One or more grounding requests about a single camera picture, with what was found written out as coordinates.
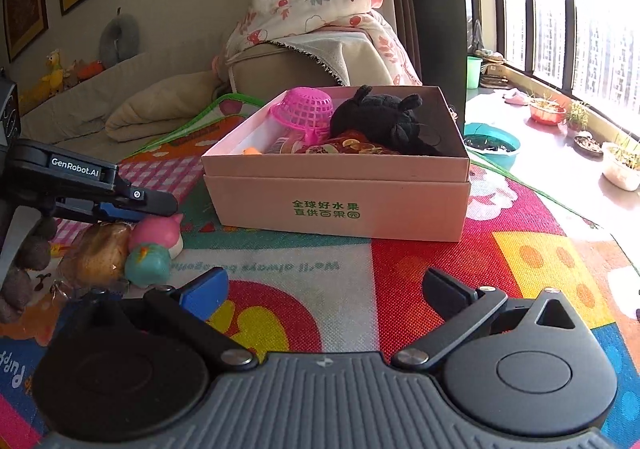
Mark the yellow plush toy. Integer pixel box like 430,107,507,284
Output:
40,50,66,90

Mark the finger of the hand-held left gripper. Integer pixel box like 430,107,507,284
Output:
114,184,180,218
54,200,147,225

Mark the pink plastic basket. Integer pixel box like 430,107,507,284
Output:
270,86,335,145

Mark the dark round dish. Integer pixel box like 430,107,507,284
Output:
574,134,606,158

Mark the person's left hand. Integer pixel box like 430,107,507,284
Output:
0,216,59,326

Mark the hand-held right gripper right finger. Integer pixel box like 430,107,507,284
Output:
390,267,576,373

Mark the pink cardboard box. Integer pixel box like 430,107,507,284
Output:
201,85,472,244

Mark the red snack packet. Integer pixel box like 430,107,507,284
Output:
305,129,402,156

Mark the black window frame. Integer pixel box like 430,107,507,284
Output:
464,0,640,111

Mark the pink squishy toy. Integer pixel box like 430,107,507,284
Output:
128,212,185,260

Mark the floral blanket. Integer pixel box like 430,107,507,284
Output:
225,0,424,88

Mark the grey neck pillow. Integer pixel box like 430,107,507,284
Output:
98,9,141,68

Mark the packaged bread bun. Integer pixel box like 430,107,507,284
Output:
56,222,134,291

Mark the red plant pot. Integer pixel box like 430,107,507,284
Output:
530,96,569,125

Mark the black plush toy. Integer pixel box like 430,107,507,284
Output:
328,84,444,156

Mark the teal squishy toy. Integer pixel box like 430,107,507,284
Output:
124,242,172,288

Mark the colourful play mat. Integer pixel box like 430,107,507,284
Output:
0,93,640,449

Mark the grey fringed towel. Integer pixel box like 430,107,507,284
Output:
265,30,397,88

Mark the small potted plant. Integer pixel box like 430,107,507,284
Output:
566,102,591,138

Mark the white plant pot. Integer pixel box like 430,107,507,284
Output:
601,139,640,191

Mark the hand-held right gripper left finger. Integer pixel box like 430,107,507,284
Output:
75,267,259,373

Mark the dark curtain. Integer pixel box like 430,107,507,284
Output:
350,0,469,111

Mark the beige folded blanket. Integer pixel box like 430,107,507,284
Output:
105,72,227,143

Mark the teal plastic basin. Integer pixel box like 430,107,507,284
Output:
463,122,521,170

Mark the beige sofa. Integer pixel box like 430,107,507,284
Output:
20,43,352,165

